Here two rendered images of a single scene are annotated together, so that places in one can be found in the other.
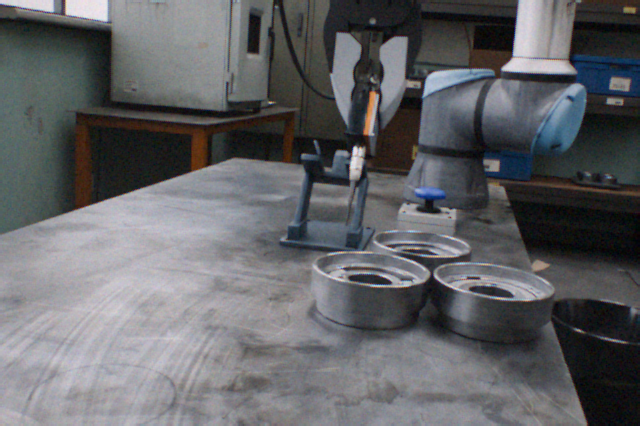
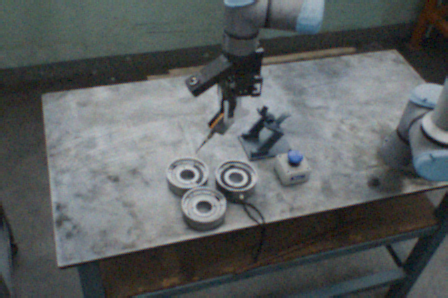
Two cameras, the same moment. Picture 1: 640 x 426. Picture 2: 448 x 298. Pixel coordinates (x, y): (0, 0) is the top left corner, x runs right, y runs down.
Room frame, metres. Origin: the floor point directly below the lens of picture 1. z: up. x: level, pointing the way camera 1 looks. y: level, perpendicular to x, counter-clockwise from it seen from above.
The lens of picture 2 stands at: (0.18, -0.81, 1.78)
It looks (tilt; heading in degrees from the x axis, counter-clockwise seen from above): 45 degrees down; 57
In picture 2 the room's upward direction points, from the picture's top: 6 degrees clockwise
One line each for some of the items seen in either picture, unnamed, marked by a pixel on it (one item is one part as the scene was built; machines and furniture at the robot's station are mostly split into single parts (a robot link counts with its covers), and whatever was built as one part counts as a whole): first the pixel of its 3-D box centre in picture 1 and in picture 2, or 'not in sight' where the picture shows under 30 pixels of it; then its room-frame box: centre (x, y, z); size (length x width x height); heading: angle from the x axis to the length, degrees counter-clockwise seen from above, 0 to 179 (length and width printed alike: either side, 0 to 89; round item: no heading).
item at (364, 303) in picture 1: (369, 288); (187, 177); (0.57, -0.05, 0.82); 0.10 x 0.10 x 0.04
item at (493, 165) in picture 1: (490, 157); not in sight; (4.18, -1.07, 0.56); 0.52 x 0.38 x 0.22; 75
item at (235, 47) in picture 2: not in sight; (239, 39); (0.69, -0.04, 1.19); 0.08 x 0.08 x 0.05
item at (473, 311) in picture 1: (490, 301); (203, 209); (0.56, -0.16, 0.82); 0.10 x 0.10 x 0.04
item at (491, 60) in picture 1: (501, 55); not in sight; (4.17, -1.05, 1.19); 0.52 x 0.42 x 0.38; 78
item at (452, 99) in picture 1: (459, 107); (429, 113); (1.16, -0.23, 0.97); 0.13 x 0.12 x 0.14; 54
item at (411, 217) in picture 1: (427, 225); (294, 167); (0.84, -0.14, 0.82); 0.08 x 0.07 x 0.05; 168
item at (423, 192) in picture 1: (428, 207); (294, 161); (0.83, -0.14, 0.85); 0.04 x 0.04 x 0.05
